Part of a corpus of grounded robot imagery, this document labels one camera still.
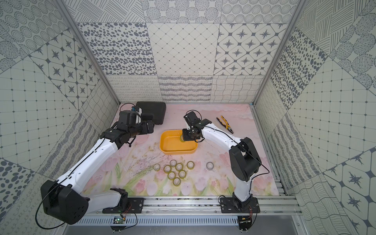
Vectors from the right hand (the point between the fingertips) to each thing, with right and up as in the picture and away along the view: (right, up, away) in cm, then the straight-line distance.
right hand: (186, 139), depth 89 cm
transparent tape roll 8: (-5, -23, -7) cm, 25 cm away
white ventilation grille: (-11, -38, -19) cm, 43 cm away
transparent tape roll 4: (-8, -15, 0) cm, 17 cm away
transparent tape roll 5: (-4, -17, -1) cm, 18 cm away
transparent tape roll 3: (-2, -20, -4) cm, 21 cm away
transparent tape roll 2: (+3, -16, -1) cm, 16 cm away
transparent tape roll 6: (-11, -17, -3) cm, 21 cm away
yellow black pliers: (+29, +8, +18) cm, 35 cm away
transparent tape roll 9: (-18, -17, -2) cm, 25 cm away
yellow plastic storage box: (-11, -4, +8) cm, 14 cm away
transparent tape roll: (-2, +1, -3) cm, 4 cm away
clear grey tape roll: (+15, -16, -1) cm, 22 cm away
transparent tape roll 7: (-8, -21, -5) cm, 23 cm away
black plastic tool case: (-23, +19, +22) cm, 37 cm away
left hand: (-23, +11, -8) cm, 26 cm away
